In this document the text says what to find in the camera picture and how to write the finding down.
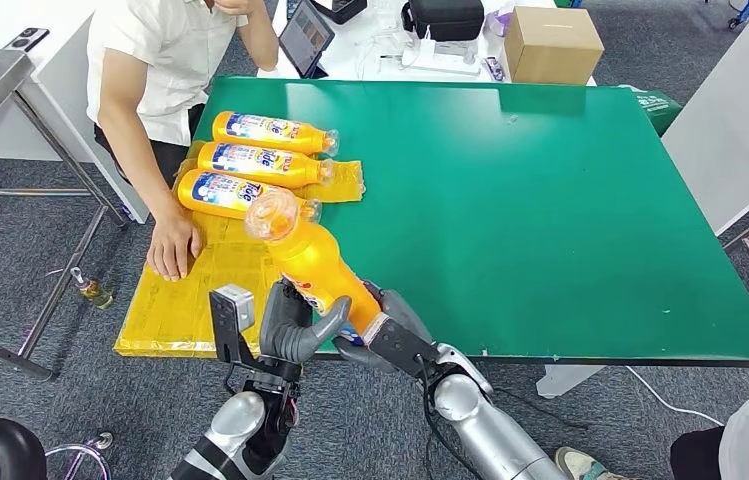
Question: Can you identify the person's left hand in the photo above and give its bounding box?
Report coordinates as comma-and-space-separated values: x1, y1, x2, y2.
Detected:
213, 0, 263, 18

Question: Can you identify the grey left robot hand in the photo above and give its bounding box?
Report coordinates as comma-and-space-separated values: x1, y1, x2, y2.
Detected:
257, 277, 353, 364

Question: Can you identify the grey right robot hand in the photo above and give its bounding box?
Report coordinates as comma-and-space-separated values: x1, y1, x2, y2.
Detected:
332, 282, 439, 375

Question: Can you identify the person's right hand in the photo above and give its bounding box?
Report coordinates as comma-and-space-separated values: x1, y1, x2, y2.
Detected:
146, 210, 204, 283

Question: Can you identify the orange detergent bottle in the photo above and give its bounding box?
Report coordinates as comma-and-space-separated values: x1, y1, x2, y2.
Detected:
175, 168, 324, 222
244, 189, 385, 346
195, 140, 337, 191
210, 110, 341, 158

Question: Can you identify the small glass bottle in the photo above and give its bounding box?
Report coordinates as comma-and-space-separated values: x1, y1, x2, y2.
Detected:
69, 266, 114, 311

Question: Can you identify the yellow taped cardboard mat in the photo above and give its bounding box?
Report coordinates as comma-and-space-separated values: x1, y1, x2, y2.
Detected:
113, 139, 367, 360

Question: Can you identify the black tablet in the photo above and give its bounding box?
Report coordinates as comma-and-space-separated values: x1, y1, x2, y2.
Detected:
277, 0, 337, 80

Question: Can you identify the black flat device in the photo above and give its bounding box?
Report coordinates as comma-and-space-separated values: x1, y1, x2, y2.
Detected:
309, 0, 369, 26

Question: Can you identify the white table leg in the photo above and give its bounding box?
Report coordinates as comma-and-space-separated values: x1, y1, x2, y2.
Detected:
535, 364, 607, 400

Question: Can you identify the black carry bag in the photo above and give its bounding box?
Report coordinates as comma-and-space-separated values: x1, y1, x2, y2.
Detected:
400, 0, 486, 43

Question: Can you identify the black smartphone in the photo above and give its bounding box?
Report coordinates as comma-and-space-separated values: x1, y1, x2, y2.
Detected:
2, 27, 50, 54

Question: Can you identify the small purple packet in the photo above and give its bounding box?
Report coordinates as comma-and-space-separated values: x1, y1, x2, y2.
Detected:
479, 55, 505, 83

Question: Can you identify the clear bag with purple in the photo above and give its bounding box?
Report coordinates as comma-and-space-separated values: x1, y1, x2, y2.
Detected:
483, 6, 516, 38

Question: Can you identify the brown cardboard box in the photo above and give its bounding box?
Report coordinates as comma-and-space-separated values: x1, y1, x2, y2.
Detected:
503, 5, 606, 87

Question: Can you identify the large white table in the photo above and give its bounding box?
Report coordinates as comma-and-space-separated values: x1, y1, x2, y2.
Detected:
658, 3, 749, 237

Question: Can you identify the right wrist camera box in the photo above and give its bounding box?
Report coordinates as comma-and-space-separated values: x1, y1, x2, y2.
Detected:
361, 313, 443, 380

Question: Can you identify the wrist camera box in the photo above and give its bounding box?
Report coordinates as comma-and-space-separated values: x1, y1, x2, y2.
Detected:
208, 284, 257, 366
361, 313, 443, 380

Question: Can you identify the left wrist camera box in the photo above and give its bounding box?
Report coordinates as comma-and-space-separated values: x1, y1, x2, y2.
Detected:
208, 284, 257, 366

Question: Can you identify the chrome caster frame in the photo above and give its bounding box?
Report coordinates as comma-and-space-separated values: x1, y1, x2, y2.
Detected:
44, 432, 115, 480

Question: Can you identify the white floor cable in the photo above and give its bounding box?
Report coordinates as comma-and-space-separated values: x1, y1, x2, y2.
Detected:
624, 365, 728, 429

